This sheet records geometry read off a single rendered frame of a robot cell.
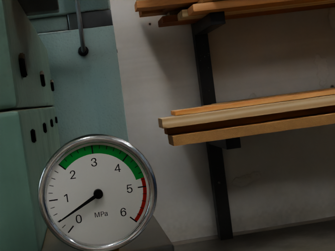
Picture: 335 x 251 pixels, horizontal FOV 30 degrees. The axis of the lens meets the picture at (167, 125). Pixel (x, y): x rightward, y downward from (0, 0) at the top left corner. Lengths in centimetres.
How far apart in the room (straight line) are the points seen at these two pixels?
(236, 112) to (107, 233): 213
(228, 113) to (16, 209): 207
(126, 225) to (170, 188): 258
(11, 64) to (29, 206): 9
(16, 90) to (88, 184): 9
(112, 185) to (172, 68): 257
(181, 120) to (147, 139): 50
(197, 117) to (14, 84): 204
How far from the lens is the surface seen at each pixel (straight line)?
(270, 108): 249
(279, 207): 305
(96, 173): 33
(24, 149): 40
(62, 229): 34
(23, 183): 40
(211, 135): 242
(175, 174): 292
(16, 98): 40
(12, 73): 40
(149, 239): 39
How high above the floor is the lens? 71
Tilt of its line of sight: 3 degrees down
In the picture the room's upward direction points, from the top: 7 degrees counter-clockwise
